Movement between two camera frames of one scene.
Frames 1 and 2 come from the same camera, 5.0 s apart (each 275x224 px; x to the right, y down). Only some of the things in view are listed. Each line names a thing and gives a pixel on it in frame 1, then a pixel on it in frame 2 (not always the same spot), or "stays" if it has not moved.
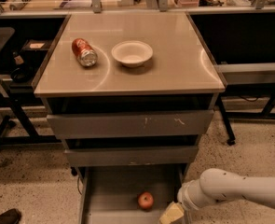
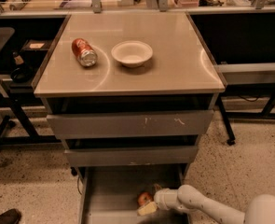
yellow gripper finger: [173, 213] to [147, 209]
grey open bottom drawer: [109, 194] stays
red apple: [145, 200] stays
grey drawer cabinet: [130, 95] stays
